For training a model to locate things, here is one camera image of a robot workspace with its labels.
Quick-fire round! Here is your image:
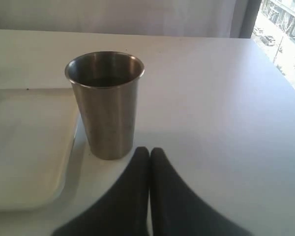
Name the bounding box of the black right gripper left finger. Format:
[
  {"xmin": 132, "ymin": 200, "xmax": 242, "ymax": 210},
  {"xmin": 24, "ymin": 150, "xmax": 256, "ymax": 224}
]
[{"xmin": 53, "ymin": 147, "xmax": 149, "ymax": 236}]

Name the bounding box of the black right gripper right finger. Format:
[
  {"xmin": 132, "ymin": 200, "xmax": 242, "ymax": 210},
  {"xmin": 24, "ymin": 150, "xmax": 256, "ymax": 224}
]
[{"xmin": 150, "ymin": 147, "xmax": 251, "ymax": 236}]

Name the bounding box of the stainless steel tumbler cup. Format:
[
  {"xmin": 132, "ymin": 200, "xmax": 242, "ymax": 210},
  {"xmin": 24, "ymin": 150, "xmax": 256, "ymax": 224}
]
[{"xmin": 64, "ymin": 51, "xmax": 145, "ymax": 160}]

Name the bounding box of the white rectangular plastic tray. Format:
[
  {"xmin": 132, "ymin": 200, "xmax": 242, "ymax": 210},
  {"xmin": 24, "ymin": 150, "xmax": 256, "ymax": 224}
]
[{"xmin": 0, "ymin": 88, "xmax": 79, "ymax": 211}]

